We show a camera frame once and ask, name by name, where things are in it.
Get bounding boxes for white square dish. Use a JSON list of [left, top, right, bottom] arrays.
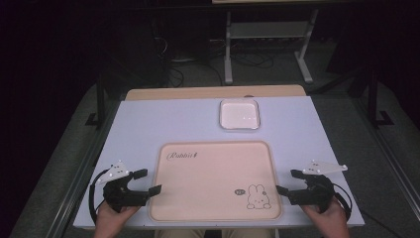
[[219, 97, 262, 131]]

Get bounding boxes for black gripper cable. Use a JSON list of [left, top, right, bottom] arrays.
[[88, 170, 111, 224], [332, 182, 353, 222]]

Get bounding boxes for thin black floor cable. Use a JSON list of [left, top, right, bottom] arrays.
[[359, 208, 405, 238]]

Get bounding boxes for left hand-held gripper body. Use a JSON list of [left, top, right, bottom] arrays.
[[97, 161, 151, 213]]

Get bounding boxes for beige rabbit print mat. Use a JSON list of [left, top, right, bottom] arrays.
[[148, 140, 283, 223]]

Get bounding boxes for person's left hand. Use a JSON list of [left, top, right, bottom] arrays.
[[93, 201, 141, 238]]

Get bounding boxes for person's right hand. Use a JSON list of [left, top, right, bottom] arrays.
[[301, 197, 351, 238]]

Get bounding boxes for white metal table frame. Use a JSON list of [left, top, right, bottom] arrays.
[[223, 9, 320, 85]]

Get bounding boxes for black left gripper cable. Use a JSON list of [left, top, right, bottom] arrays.
[[88, 170, 111, 224]]

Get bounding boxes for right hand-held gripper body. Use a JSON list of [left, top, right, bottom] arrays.
[[288, 160, 349, 214]]

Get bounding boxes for black floor cables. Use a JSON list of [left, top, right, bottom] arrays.
[[153, 36, 276, 87]]

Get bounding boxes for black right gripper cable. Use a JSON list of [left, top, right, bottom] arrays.
[[332, 182, 353, 222]]

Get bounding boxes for black metal stand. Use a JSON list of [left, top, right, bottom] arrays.
[[367, 67, 395, 129], [84, 73, 107, 129]]

